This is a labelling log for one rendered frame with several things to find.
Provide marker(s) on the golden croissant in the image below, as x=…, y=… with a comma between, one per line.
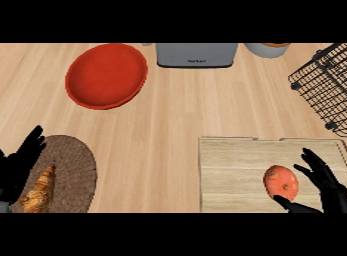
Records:
x=38, y=195

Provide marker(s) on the red oval bowl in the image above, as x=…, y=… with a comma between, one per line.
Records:
x=106, y=76

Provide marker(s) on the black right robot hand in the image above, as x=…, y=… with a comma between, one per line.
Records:
x=329, y=186

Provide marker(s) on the orange squash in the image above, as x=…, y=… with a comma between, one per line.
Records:
x=280, y=183

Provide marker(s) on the brown woven placemat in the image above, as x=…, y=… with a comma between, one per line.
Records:
x=73, y=173

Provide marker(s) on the grey appliance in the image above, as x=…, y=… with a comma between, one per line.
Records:
x=197, y=55

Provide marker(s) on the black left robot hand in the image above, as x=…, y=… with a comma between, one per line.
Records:
x=8, y=168

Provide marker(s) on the pale wooden tray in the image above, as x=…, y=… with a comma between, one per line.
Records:
x=240, y=176

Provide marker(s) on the grey round container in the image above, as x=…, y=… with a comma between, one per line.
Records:
x=266, y=50

